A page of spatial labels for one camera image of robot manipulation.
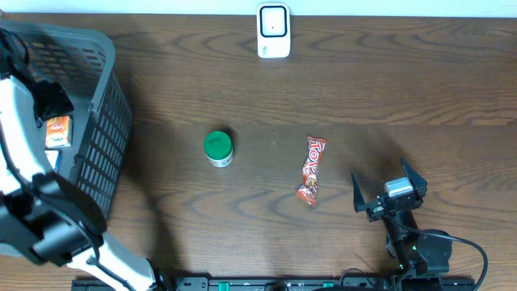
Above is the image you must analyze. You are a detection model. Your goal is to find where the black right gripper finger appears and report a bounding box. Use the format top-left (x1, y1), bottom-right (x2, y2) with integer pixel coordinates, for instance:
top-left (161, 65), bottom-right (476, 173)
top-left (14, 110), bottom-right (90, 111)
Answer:
top-left (351, 173), bottom-right (366, 213)
top-left (401, 157), bottom-right (427, 197)

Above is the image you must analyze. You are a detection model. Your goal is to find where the red Top candy bar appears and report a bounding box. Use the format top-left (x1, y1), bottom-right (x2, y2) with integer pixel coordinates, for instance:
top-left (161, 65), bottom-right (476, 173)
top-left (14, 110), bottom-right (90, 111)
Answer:
top-left (296, 135), bottom-right (328, 206)

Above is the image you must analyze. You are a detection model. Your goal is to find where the green lid white jar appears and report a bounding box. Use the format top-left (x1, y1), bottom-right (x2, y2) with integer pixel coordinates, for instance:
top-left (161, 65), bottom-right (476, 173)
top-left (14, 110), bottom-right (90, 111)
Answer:
top-left (204, 131), bottom-right (234, 167)

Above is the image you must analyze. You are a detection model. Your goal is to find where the white blue medicine box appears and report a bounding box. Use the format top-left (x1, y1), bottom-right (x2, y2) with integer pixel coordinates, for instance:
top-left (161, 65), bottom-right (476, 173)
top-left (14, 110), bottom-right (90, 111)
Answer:
top-left (45, 150), bottom-right (62, 172)

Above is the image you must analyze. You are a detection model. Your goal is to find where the orange small carton box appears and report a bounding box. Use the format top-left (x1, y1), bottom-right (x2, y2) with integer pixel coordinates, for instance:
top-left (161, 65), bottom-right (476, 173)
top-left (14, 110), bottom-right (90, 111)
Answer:
top-left (45, 116), bottom-right (73, 149)

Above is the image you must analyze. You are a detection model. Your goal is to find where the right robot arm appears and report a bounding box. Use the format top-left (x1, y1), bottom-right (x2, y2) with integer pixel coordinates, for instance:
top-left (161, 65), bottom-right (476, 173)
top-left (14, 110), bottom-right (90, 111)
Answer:
top-left (351, 158), bottom-right (452, 290)

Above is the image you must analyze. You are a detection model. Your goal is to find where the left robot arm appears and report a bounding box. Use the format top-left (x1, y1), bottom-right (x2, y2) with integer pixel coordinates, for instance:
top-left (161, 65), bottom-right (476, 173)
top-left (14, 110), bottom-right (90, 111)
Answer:
top-left (1, 29), bottom-right (176, 290)

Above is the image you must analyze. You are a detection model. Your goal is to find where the white barcode scanner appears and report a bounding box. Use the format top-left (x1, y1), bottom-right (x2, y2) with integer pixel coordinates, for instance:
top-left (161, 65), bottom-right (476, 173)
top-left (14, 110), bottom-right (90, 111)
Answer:
top-left (256, 2), bottom-right (291, 59)

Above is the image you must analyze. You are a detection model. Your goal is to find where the grey plastic mesh basket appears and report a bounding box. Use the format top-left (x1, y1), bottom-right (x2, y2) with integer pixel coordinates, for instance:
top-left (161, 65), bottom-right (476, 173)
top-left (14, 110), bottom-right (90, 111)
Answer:
top-left (1, 20), bottom-right (133, 215)

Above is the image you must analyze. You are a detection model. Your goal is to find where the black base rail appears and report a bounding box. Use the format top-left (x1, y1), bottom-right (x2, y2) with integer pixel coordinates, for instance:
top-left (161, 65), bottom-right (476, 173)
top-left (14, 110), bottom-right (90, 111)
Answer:
top-left (71, 276), bottom-right (477, 291)

